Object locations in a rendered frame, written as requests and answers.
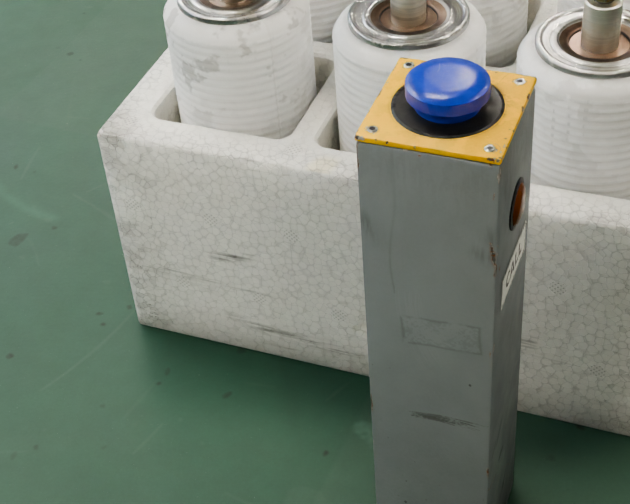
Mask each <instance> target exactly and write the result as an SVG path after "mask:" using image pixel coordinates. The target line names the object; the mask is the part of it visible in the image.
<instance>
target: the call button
mask: <svg viewBox="0 0 630 504"><path fill-rule="evenodd" d="M490 93H491V78H490V75H489V74H488V72H487V71H486V70H485V69H484V68H483V67H481V66H480V65H478V64H476V63H474V62H472V61H469V60H466V59H462V58H455V57H442V58H435V59H431V60H428V61H425V62H423V63H421V64H419V65H417V66H415V67H414V68H413V69H411V70H410V71H409V72H408V74H407V75H406V78H405V97H406V100H407V102H408V103H409V104H410V105H411V106H412V107H413V108H414V109H415V111H416V112H417V114H418V115H419V116H421V117H422V118H424V119H426V120H428V121H431V122H435V123H442V124H452V123H459V122H463V121H466V120H468V119H470V118H472V117H474V116H475V115H476V114H477V113H478V112H479V111H480V109H481V108H482V107H483V106H484V105H485V104H486V103H487V102H488V100H489V98H490Z"/></svg>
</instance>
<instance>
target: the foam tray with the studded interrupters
mask: <svg viewBox="0 0 630 504"><path fill-rule="evenodd" d="M312 43H313V53H314V66H315V76H316V77H315V80H316V90H317V96H316V98H315V99H314V101H313V102H312V104H311V105H310V107H309V108H308V110H307V111H306V113H305V115H304V116H303V118H302V119H301V121H300V122H299V124H298V125H297V127H296V129H295V130H294V132H293V133H292V134H291V135H290V136H288V137H286V138H282V139H270V138H264V137H259V136H253V135H247V134H241V133H235V132H229V131H224V130H218V129H212V128H206V127H200V126H195V125H189V124H183V123H181V119H180V113H179V108H178V101H177V95H176V88H175V84H174V78H173V72H172V66H171V59H170V52H169V48H167V50H166V51H165V52H164V53H163V54H162V56H161V57H160V58H159V59H158V60H157V62H156V63H155V64H154V65H153V66H152V68H151V69H150V70H149V71H148V72H147V74H146V75H145V76H144V77H143V78H142V80H141V81H140V82H139V83H138V84H137V86H136V87H135V88H134V89H133V90H132V92H131V93H130V94H129V95H128V96H127V98H126V99H125V100H124V101H123V102H122V104H121V105H120V106H119V107H118V108H117V110H116V111H115V112H114V113H113V114H112V116H111V117H110V118H109V119H108V120H107V122H106V123H105V124H104V125H103V126H102V128H101V129H100V130H99V132H98V134H97V136H98V141H99V145H100V150H101V154H102V159H103V163H104V168H105V172H106V177H107V181H108V186H109V190H110V195H111V199H112V203H113V208H114V212H115V217H116V221H117V226H118V230H119V235H120V239H121V244H122V248H123V253H124V257H125V262H126V266H127V271H128V275H129V280H130V284H131V288H132V293H133V297H134V302H135V306H136V311H137V315H138V320H139V322H140V324H142V325H147V326H151V327H155V328H160V329H164V330H169V331H173V332H177V333H182V334H186V335H190V336H195V337H199V338H203V339H208V340H212V341H216V342H221V343H225V344H230V345H234V346H238V347H243V348H247V349H251V350H256V351H260V352H264V353H269V354H273V355H277V356H282V357H286V358H291V359H295V360H299V361H304V362H308V363H312V364H317V365H321V366H325V367H330V368H334V369H338V370H343V371H347V372H352V373H356V374H360V375H365V376H369V362H368V345H367V327H366V309H365V292H364V274H363V256H362V239H361V221H360V204H359V186H358V168H357V153H351V152H346V151H340V143H339V128H338V113H337V99H336V84H335V69H334V54H333V44H331V43H324V42H317V41H313V42H312ZM517 411H521V412H526V413H530V414H534V415H539V416H543V417H548V418H552V419H556V420H561V421H565V422H569V423H574V424H578V425H582V426H587V427H591V428H595V429H600V430H604V431H609V432H613V433H617V434H622V435H626V436H630V200H625V199H619V198H613V197H607V196H601V195H596V194H590V193H584V192H578V191H572V190H567V189H561V188H555V187H549V186H543V185H537V184H532V183H530V196H529V213H528V230H527V247H526V265H525V282H524V299H523V317H522V334H521V351H520V369H519V386H518V403H517Z"/></svg>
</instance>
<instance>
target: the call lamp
mask: <svg viewBox="0 0 630 504"><path fill-rule="evenodd" d="M525 201H526V187H525V185H524V183H523V182H521V184H520V186H519V188H518V191H517V195H516V199H515V204H514V210H513V226H514V227H515V226H516V225H517V224H518V223H519V221H520V219H521V217H522V214H523V211H524V207H525Z"/></svg>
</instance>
